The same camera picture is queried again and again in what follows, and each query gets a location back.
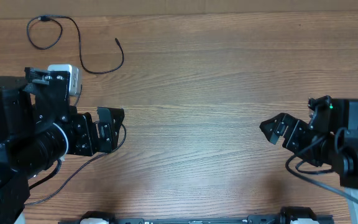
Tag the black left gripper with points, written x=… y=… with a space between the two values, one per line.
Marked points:
x=107 y=135

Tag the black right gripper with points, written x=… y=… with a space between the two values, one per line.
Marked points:
x=295 y=131

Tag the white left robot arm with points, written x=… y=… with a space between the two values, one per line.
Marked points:
x=39 y=127

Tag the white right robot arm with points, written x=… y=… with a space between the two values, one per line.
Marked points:
x=325 y=149

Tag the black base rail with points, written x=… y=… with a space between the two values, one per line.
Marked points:
x=287 y=215

